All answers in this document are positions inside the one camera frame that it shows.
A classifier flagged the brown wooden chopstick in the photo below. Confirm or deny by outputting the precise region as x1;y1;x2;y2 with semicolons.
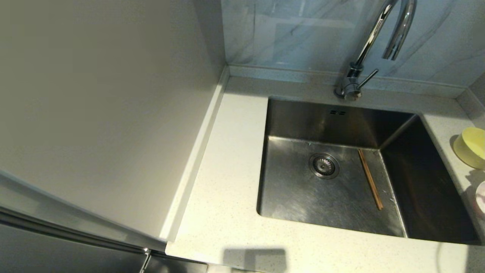
360;149;384;210
358;149;381;210

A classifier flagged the yellow plastic bowl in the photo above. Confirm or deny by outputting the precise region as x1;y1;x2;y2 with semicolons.
453;127;485;170

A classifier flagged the pink plastic bowl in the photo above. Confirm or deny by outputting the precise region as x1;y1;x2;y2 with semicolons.
475;181;485;213

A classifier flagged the stainless steel sink basin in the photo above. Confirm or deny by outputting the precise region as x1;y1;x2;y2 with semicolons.
256;97;484;245

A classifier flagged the round metal drain strainer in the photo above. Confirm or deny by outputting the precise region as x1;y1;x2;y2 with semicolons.
308;152;340;180

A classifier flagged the chrome gooseneck faucet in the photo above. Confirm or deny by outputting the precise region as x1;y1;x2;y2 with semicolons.
333;0;418;102

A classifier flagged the dark grey cabinet front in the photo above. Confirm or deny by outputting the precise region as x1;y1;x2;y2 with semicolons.
0;171;208;273

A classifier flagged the metal cabinet handle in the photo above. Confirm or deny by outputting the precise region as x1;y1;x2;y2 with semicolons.
139;248;152;273

